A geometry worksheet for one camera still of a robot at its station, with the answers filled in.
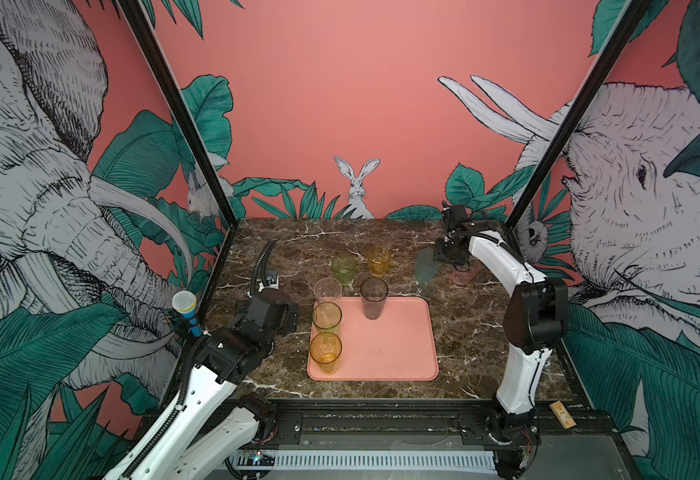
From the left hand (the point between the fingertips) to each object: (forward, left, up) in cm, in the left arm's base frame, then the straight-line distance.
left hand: (271, 300), depth 72 cm
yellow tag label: (-24, -74, -22) cm, 81 cm away
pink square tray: (-4, -35, -24) cm, 42 cm away
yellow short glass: (+31, -30, -25) cm, 50 cm away
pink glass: (+16, -58, -18) cm, 63 cm away
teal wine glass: (+19, -45, -13) cm, 50 cm away
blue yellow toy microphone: (-1, +20, +1) cm, 20 cm away
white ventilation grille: (-32, -22, -22) cm, 45 cm away
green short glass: (+23, -17, -20) cm, 35 cm away
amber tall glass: (-8, -13, -13) cm, 20 cm away
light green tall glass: (+1, -13, -11) cm, 17 cm away
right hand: (+21, -49, -9) cm, 54 cm away
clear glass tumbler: (+8, -13, -9) cm, 18 cm away
